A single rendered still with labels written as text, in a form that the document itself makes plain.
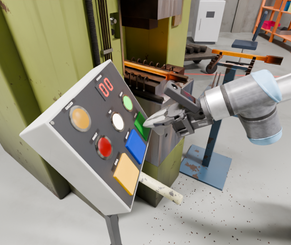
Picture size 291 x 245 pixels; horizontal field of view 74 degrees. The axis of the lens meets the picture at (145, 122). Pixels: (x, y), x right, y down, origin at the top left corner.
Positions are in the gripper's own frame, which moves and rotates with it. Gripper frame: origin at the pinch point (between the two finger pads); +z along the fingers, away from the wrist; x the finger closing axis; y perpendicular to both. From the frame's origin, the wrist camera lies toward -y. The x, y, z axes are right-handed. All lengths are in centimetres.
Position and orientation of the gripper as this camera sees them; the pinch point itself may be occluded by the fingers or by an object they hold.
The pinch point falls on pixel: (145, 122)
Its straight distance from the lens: 62.7
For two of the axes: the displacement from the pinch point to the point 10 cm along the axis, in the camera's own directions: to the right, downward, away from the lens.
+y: 4.9, 7.5, 4.4
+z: -8.5, 3.1, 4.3
